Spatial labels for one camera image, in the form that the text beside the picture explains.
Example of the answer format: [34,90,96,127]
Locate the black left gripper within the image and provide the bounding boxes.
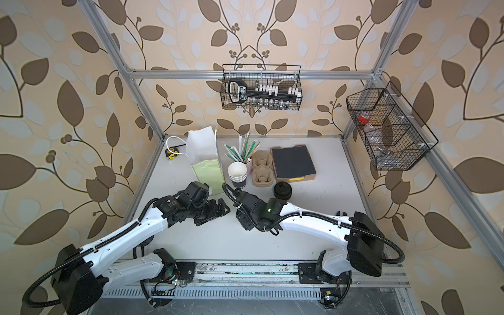
[188,198,232,224]

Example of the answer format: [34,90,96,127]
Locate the brown cardboard cup carrier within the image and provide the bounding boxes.
[252,150,275,188]

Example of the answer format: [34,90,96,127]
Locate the stack of black cup lids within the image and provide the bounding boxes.
[273,182,292,200]

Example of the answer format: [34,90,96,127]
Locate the painted paper gift bag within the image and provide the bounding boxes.
[186,126,224,196]

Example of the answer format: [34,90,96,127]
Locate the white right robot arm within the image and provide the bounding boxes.
[223,184,406,284]

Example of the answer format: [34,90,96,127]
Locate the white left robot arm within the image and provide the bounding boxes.
[22,181,230,314]

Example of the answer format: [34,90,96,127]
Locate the pink cup with straws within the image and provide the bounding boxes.
[224,133,261,175]

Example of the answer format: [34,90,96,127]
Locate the yellow black tape measure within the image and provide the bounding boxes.
[165,136,186,160]

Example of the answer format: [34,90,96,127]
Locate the black socket set tool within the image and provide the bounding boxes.
[227,79,303,104]

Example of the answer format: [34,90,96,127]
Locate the black wire basket back wall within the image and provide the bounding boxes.
[220,63,303,111]

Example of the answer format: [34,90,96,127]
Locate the black wire basket wall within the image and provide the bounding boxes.
[220,63,303,111]
[346,82,438,171]

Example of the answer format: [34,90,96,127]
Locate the black wire basket right wall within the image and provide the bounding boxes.
[346,82,438,171]

